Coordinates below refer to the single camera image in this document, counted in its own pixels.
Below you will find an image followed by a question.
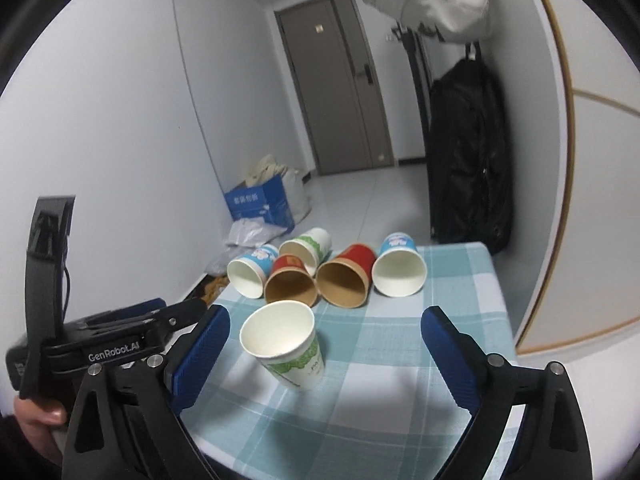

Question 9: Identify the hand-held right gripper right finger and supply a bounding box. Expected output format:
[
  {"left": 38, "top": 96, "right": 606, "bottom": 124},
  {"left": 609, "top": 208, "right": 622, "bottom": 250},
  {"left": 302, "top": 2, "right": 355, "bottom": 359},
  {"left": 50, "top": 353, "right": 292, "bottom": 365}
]
[{"left": 421, "top": 305, "right": 593, "bottom": 480}]

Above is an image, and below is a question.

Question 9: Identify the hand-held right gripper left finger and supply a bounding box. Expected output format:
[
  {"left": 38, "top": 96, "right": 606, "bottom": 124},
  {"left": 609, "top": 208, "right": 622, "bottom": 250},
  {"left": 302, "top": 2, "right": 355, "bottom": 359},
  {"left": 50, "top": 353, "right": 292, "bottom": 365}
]
[{"left": 60, "top": 304, "right": 232, "bottom": 480}]

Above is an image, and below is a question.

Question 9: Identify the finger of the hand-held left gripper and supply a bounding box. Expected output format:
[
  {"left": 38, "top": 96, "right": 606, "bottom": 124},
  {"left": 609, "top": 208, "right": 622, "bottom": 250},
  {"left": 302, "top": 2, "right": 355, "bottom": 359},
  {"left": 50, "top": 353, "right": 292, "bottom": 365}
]
[
  {"left": 75, "top": 297, "right": 168, "bottom": 328},
  {"left": 142, "top": 299, "right": 208, "bottom": 335}
]

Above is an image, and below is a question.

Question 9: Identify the white cup with green print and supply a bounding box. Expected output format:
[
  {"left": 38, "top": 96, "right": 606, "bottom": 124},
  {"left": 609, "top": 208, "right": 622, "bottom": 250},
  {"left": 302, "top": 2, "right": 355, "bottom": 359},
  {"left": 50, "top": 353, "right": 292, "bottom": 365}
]
[
  {"left": 239, "top": 299, "right": 326, "bottom": 392},
  {"left": 278, "top": 227, "right": 332, "bottom": 277}
]

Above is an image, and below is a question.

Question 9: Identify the blue and white paper cup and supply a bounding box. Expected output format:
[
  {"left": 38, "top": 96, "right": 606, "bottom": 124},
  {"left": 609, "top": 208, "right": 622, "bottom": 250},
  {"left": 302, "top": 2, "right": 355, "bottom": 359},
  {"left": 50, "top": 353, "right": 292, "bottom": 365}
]
[
  {"left": 371, "top": 232, "right": 427, "bottom": 297},
  {"left": 227, "top": 243, "right": 280, "bottom": 299}
]

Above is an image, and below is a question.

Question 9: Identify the small red paper cup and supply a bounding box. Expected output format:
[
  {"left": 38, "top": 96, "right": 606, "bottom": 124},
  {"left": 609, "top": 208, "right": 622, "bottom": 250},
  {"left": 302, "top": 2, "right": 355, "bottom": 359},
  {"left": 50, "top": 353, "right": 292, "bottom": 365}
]
[{"left": 264, "top": 254, "right": 319, "bottom": 307}]

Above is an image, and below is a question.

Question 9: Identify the large red paper cup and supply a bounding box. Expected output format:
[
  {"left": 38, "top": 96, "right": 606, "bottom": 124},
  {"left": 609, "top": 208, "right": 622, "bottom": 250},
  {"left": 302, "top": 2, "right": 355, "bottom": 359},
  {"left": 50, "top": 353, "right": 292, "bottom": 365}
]
[{"left": 316, "top": 243, "right": 377, "bottom": 309}]

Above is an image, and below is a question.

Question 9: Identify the person's left hand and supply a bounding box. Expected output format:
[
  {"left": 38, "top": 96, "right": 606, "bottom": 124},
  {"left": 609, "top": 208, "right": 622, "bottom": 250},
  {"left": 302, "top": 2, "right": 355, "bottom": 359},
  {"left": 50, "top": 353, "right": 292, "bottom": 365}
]
[{"left": 13, "top": 394, "right": 68, "bottom": 461}]

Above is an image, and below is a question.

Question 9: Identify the brown object on floor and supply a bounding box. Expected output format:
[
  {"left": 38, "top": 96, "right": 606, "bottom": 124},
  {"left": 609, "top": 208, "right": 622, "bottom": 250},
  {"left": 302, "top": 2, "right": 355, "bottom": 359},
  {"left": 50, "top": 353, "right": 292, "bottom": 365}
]
[{"left": 202, "top": 279, "right": 232, "bottom": 307}]

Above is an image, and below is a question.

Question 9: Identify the teal plaid tablecloth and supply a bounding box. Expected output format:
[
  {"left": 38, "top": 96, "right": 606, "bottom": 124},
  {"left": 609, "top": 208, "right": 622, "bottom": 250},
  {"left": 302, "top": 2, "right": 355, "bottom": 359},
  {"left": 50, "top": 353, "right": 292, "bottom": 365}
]
[{"left": 177, "top": 241, "right": 521, "bottom": 480}]

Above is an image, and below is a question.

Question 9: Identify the clear plastic bag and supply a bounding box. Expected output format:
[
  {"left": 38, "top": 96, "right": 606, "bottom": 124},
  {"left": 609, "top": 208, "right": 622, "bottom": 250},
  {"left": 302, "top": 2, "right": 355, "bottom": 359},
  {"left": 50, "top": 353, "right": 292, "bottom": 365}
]
[{"left": 206, "top": 217, "right": 287, "bottom": 277}]

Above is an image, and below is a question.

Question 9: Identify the blue cardboard box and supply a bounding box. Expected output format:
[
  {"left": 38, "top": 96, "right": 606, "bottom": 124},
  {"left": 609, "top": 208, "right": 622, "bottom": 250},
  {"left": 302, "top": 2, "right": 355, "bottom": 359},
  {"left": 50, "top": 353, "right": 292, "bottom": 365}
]
[{"left": 223, "top": 175, "right": 296, "bottom": 235}]

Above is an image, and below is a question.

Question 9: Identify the beige cloth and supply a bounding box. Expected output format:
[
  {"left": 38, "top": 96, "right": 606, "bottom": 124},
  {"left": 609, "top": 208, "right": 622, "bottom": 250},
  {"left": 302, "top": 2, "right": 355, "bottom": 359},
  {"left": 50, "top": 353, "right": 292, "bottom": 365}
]
[{"left": 243, "top": 154, "right": 292, "bottom": 190}]

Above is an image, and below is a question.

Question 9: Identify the black backpack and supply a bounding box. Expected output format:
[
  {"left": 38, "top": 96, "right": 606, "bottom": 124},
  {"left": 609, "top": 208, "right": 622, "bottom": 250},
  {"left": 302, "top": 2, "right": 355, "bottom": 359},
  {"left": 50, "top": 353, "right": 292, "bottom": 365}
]
[{"left": 425, "top": 42, "right": 515, "bottom": 257}]

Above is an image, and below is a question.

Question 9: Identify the white wood-trimmed sliding door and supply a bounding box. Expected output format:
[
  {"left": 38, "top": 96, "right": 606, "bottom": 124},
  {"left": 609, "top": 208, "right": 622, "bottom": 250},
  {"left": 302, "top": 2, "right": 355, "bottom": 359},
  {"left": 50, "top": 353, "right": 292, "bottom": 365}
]
[{"left": 514, "top": 0, "right": 640, "bottom": 357}]

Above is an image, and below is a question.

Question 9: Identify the grey door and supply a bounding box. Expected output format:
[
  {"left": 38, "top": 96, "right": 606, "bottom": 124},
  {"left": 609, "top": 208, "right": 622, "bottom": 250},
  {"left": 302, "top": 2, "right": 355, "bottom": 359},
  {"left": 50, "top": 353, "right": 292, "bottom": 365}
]
[{"left": 273, "top": 0, "right": 396, "bottom": 177}]

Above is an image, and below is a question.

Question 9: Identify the black coat rack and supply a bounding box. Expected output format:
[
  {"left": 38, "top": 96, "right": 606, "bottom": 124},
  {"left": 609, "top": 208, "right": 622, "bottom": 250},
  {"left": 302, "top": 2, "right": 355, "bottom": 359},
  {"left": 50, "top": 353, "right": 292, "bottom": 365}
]
[{"left": 391, "top": 22, "right": 437, "bottom": 153}]

